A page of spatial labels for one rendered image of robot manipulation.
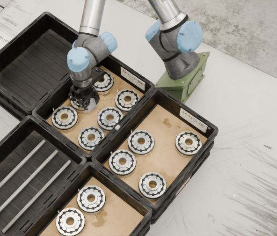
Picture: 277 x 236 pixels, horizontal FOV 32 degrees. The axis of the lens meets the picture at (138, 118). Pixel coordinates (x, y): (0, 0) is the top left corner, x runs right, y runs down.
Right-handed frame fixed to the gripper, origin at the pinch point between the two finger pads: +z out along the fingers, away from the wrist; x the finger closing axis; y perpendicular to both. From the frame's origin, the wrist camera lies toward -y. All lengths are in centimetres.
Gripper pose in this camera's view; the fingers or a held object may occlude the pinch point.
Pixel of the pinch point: (90, 102)
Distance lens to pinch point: 193.1
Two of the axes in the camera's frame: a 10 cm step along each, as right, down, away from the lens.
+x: 8.6, 4.6, -2.4
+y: -5.2, 7.5, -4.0
